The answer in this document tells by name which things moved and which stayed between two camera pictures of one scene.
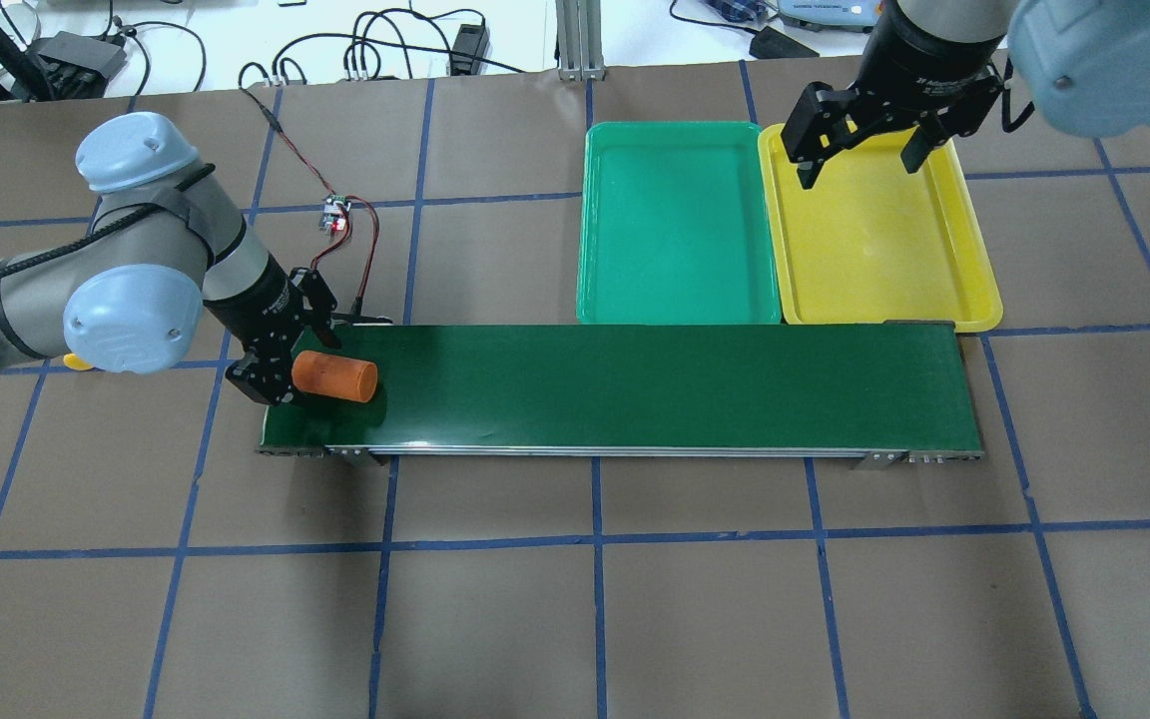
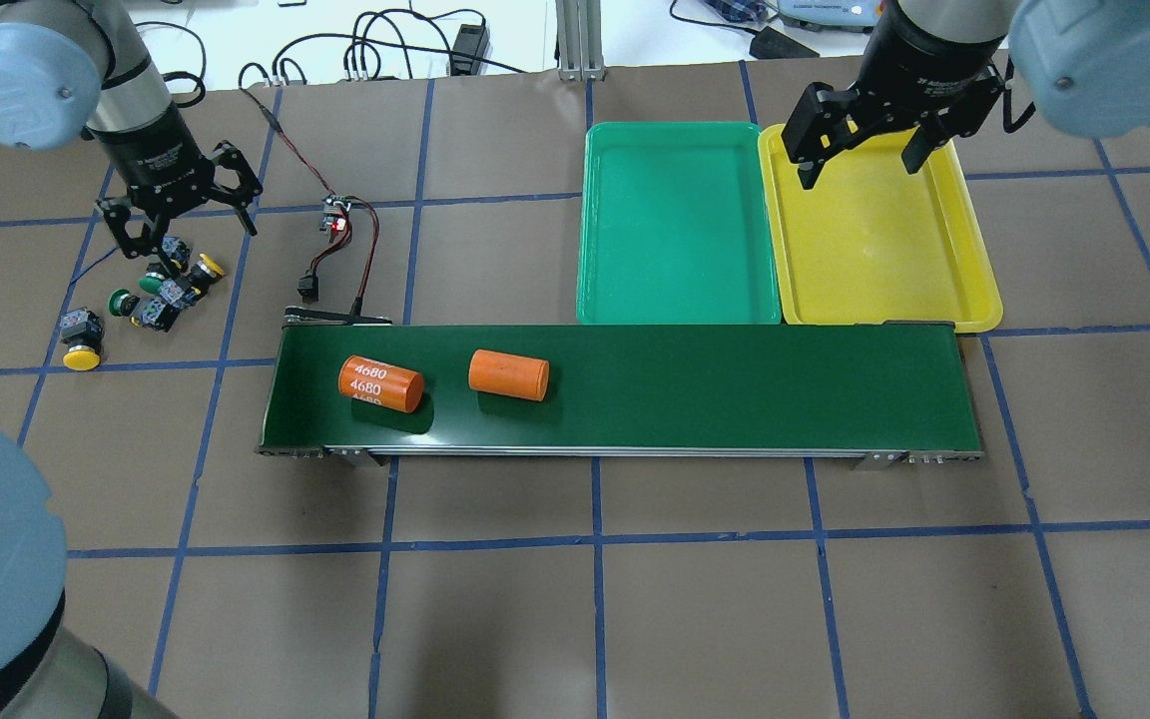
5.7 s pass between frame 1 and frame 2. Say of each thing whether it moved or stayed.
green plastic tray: stayed
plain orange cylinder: moved
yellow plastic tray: stayed
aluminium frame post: stayed
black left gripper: moved
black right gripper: stayed
